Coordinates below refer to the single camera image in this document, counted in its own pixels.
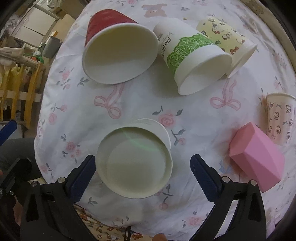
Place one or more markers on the red paper cup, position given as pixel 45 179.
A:
pixel 120 53

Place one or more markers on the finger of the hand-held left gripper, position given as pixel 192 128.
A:
pixel 7 130

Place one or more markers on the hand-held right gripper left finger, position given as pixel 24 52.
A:
pixel 81 176

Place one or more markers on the wooden rack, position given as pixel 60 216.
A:
pixel 30 92

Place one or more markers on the white floral blanket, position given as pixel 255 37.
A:
pixel 138 104

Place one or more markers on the white cat print paper cup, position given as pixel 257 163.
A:
pixel 278 118

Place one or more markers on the plain white paper cup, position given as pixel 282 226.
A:
pixel 134 162

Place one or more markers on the white green leaf paper cup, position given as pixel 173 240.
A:
pixel 185 47

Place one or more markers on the pink faceted cup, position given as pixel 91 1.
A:
pixel 256 157

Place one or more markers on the yellow cartoon print cloth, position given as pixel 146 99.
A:
pixel 101 228

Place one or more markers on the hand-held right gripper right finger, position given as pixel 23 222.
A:
pixel 205 179

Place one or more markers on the grey bin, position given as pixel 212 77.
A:
pixel 51 46

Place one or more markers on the yellow cartoon paper cup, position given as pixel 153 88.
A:
pixel 231 39

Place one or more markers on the white cabinet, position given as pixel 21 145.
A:
pixel 34 25

